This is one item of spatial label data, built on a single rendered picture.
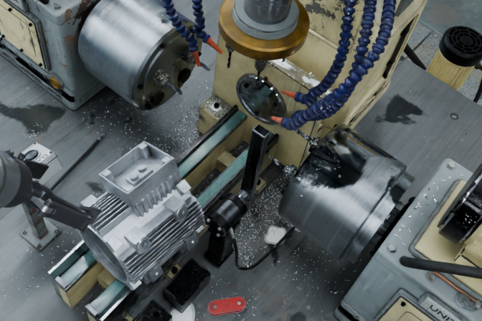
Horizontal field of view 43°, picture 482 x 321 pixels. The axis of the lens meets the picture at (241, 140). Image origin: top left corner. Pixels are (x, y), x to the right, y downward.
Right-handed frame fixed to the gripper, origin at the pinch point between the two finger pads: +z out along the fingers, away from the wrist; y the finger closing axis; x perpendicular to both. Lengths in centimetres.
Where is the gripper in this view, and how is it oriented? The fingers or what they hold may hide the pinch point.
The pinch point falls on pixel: (65, 193)
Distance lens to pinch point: 113.5
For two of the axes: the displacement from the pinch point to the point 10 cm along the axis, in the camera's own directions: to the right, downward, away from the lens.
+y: -7.8, -5.6, 2.8
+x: -5.9, 8.1, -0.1
